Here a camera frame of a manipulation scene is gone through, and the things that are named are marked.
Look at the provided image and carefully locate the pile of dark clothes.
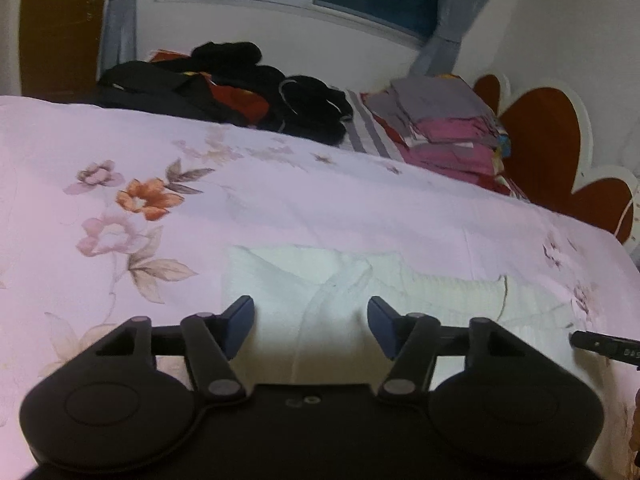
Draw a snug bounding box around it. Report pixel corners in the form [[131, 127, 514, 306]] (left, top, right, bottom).
[[95, 41, 355, 147]]

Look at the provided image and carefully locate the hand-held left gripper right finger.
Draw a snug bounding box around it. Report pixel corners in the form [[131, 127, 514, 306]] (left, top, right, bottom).
[[366, 296, 522, 404]]

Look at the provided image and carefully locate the grey-blue curtain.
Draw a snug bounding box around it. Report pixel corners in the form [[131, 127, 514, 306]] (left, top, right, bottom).
[[99, 0, 140, 80], [407, 0, 477, 79]]

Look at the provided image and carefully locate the grey striped cloth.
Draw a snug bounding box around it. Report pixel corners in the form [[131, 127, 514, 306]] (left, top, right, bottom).
[[339, 88, 402, 160]]

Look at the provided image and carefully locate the red and white headboard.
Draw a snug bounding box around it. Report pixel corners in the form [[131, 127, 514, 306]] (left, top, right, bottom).
[[472, 73, 640, 252]]

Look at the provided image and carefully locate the white knit sweater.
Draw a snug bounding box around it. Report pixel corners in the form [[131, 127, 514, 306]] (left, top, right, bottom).
[[226, 244, 577, 391]]

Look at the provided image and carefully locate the brown wooden door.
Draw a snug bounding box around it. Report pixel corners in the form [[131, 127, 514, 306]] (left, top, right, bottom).
[[18, 0, 110, 102]]

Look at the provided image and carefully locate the stack of folded clothes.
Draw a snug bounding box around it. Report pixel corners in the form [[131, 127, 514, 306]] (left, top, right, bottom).
[[362, 74, 532, 203]]

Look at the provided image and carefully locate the white cable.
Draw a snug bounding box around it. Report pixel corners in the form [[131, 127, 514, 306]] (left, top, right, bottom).
[[618, 184, 640, 243]]

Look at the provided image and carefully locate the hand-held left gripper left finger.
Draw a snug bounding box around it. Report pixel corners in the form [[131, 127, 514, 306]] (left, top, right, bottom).
[[95, 295, 256, 404]]

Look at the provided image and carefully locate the bed with pink floral sheet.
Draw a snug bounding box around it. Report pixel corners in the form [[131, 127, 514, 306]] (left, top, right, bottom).
[[0, 94, 640, 476]]

